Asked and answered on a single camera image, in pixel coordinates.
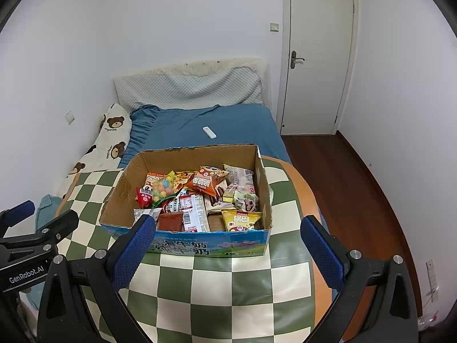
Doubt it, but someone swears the orange brown panda packet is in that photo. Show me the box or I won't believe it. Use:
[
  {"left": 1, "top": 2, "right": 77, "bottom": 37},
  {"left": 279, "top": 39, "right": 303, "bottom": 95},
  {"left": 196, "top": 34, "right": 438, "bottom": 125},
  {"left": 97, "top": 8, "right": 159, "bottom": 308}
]
[{"left": 145, "top": 172, "right": 165, "bottom": 194}]

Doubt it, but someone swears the grey quilted pillow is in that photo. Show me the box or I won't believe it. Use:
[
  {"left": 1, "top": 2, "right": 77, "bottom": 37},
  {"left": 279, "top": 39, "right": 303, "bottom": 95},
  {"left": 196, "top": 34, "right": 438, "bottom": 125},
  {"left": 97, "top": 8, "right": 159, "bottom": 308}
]
[{"left": 113, "top": 66, "right": 265, "bottom": 113}]

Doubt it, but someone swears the green white checkered mat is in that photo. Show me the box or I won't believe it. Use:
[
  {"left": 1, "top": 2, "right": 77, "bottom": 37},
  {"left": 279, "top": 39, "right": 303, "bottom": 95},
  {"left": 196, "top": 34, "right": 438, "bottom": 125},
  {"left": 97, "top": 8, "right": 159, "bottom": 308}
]
[{"left": 53, "top": 156, "right": 338, "bottom": 343}]

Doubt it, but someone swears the white snack packet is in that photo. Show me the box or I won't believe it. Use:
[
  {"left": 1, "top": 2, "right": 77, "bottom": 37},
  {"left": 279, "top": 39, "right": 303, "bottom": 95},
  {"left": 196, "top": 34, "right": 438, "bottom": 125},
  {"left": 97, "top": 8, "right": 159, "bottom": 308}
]
[{"left": 134, "top": 208, "right": 163, "bottom": 224}]

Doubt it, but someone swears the cream fluffy blanket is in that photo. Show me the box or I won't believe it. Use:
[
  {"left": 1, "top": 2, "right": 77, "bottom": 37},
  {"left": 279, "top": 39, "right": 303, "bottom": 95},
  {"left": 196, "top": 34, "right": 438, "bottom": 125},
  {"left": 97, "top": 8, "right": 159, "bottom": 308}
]
[{"left": 143, "top": 57, "right": 272, "bottom": 109}]

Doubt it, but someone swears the bear print pillow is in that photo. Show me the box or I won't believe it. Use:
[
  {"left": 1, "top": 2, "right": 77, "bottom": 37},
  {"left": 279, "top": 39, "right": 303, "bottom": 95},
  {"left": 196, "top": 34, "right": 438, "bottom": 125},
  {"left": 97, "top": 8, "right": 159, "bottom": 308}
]
[{"left": 57, "top": 103, "right": 133, "bottom": 201}]

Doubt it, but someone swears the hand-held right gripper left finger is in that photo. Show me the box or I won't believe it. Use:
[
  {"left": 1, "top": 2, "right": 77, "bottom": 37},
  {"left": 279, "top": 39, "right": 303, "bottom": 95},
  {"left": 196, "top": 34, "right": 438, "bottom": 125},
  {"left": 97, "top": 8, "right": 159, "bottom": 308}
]
[{"left": 37, "top": 214, "right": 157, "bottom": 343}]

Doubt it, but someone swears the white red label packet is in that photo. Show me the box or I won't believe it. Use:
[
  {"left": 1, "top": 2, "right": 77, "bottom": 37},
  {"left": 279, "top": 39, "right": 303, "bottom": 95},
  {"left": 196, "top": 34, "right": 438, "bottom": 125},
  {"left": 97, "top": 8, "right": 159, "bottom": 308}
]
[{"left": 179, "top": 194, "right": 211, "bottom": 233}]

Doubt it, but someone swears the small white panda packet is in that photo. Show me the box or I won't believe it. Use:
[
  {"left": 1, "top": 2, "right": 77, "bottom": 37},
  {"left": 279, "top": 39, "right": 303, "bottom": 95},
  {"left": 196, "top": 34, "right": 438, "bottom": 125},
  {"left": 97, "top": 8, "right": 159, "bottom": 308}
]
[{"left": 234, "top": 189, "right": 259, "bottom": 212}]

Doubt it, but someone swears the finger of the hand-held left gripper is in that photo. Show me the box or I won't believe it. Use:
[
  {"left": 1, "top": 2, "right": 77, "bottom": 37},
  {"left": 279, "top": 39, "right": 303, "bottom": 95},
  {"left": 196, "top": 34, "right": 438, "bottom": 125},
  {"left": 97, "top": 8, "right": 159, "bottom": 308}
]
[
  {"left": 0, "top": 210, "right": 79, "bottom": 257},
  {"left": 0, "top": 200, "right": 36, "bottom": 238}
]

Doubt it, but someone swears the yellow panda snack packet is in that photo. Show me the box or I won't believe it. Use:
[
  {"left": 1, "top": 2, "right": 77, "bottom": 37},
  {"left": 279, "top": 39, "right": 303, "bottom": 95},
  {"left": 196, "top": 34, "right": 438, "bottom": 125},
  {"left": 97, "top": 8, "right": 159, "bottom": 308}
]
[{"left": 221, "top": 209, "right": 263, "bottom": 232}]

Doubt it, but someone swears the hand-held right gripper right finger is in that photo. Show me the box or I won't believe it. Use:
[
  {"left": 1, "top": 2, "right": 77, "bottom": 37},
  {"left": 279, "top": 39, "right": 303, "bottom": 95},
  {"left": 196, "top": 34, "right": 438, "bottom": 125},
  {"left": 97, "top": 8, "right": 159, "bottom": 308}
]
[{"left": 300, "top": 215, "right": 419, "bottom": 343}]

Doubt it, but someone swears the colourful candy ball bag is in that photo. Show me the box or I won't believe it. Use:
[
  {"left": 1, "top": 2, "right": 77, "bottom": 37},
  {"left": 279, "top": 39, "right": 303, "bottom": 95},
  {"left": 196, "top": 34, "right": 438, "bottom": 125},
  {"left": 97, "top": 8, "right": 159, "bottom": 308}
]
[{"left": 150, "top": 171, "right": 176, "bottom": 208}]

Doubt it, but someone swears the white plug with cable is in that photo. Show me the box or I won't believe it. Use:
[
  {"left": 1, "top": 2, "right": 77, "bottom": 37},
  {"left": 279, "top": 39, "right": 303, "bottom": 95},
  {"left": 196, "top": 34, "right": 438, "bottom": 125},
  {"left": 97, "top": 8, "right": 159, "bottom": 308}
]
[{"left": 418, "top": 286, "right": 440, "bottom": 326}]

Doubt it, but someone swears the dark red snack packet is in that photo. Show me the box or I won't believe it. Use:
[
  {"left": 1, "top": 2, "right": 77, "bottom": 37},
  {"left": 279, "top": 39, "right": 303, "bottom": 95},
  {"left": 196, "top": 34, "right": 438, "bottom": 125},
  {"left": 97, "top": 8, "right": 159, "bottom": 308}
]
[{"left": 157, "top": 212, "right": 184, "bottom": 232}]

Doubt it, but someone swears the white chocolate stick box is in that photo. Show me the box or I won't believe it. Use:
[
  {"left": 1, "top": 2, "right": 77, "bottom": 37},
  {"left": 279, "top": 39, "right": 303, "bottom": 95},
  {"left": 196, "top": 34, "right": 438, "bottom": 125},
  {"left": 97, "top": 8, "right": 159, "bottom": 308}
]
[{"left": 205, "top": 182, "right": 233, "bottom": 216}]

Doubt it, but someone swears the white door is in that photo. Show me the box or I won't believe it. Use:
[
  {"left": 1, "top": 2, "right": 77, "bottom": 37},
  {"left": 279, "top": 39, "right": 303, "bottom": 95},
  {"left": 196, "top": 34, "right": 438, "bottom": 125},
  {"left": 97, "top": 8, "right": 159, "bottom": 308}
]
[{"left": 280, "top": 0, "right": 359, "bottom": 136}]

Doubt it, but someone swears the orange beige panda packet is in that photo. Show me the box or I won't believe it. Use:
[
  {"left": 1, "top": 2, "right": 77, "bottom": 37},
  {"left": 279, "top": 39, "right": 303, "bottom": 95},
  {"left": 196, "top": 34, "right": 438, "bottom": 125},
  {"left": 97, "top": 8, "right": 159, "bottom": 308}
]
[{"left": 186, "top": 165, "right": 229, "bottom": 197}]

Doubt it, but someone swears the clear yellow bread packet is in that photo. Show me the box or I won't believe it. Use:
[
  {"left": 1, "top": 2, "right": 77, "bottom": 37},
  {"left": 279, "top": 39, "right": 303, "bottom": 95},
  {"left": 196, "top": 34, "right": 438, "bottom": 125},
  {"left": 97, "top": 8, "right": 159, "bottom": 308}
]
[{"left": 223, "top": 164, "right": 256, "bottom": 202}]

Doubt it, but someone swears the red triangular snack packet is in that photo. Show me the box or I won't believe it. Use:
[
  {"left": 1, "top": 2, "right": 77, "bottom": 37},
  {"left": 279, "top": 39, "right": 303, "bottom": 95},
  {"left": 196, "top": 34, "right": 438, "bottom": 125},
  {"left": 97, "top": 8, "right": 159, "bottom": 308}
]
[{"left": 135, "top": 186, "right": 154, "bottom": 210}]

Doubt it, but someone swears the blue printed cardboard box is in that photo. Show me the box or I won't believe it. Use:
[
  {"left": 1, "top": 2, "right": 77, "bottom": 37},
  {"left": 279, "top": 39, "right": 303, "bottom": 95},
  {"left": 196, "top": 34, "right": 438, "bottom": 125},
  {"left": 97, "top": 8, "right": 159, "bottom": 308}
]
[{"left": 99, "top": 144, "right": 274, "bottom": 258}]

